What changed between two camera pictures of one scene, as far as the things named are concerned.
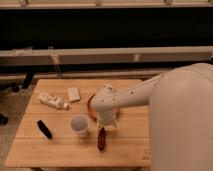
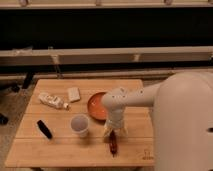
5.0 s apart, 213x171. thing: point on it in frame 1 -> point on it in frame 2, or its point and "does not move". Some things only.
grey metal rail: x=107 y=55 does not move
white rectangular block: x=73 y=93 does not move
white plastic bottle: x=53 y=101 does not move
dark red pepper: x=101 y=139 -> x=112 y=143
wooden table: x=57 y=130 does not move
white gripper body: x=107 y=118 -> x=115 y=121
